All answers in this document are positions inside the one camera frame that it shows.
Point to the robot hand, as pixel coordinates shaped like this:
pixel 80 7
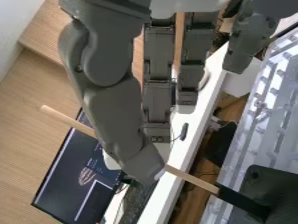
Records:
pixel 110 100

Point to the wooden chopstick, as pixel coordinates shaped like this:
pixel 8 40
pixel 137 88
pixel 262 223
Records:
pixel 66 117

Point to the white desk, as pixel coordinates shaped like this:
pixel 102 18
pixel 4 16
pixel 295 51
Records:
pixel 194 146

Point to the computer monitor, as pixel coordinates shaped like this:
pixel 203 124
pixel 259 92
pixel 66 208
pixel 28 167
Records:
pixel 74 180

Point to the black keyboard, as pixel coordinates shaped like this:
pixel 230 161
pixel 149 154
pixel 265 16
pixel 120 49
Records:
pixel 134 203

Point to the clear box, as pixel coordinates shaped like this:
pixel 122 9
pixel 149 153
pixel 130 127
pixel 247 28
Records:
pixel 274 116

